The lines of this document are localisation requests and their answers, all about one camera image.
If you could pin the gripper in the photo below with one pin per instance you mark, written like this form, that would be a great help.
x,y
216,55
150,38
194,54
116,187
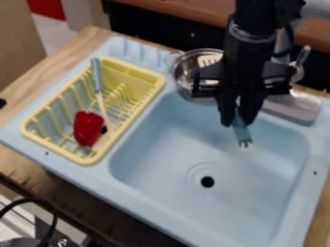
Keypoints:
x,y
245,69

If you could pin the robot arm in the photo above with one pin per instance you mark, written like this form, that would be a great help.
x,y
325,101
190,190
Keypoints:
x,y
258,19

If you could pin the small blue tool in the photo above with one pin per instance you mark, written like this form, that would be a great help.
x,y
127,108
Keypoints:
x,y
242,133

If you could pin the grey tap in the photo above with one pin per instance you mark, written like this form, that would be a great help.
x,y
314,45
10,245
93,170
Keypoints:
x,y
292,104

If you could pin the silver pot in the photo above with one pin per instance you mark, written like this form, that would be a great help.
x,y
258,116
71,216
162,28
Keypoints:
x,y
185,72

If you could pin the blue toy sink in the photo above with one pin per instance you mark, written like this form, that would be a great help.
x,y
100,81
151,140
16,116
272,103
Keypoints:
x,y
180,180

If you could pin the yellow dish rack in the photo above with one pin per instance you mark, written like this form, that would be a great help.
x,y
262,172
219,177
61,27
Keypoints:
x,y
129,83

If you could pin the blue and cream tool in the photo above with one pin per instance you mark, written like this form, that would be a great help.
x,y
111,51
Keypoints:
x,y
97,75

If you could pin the red toy pepper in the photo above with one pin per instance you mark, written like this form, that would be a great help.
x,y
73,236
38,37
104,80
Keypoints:
x,y
87,128

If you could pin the cardboard box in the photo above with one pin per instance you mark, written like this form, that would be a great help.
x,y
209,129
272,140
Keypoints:
x,y
19,41

